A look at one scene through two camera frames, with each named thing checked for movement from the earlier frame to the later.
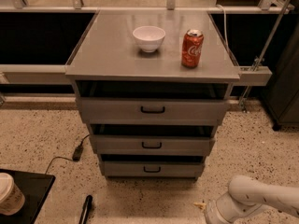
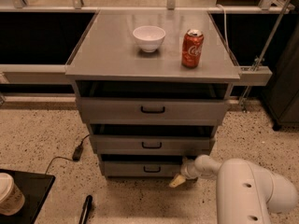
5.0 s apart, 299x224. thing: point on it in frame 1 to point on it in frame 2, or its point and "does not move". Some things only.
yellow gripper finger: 201,205 to 177,181
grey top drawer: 150,111 does not move
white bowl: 149,37 does not move
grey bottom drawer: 152,168 does not move
